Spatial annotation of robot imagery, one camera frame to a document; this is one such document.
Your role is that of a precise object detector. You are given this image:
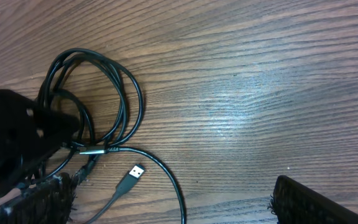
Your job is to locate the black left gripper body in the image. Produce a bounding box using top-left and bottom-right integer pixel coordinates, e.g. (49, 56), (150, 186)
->
(0, 90), (80, 198)

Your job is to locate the black USB cable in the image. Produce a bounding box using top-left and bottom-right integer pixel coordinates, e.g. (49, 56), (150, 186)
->
(35, 48), (145, 184)
(79, 145), (188, 224)

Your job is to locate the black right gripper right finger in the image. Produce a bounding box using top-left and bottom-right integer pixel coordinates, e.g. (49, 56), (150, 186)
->
(269, 175), (358, 224)

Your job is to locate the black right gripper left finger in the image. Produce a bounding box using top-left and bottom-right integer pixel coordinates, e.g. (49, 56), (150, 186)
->
(0, 172), (78, 224)

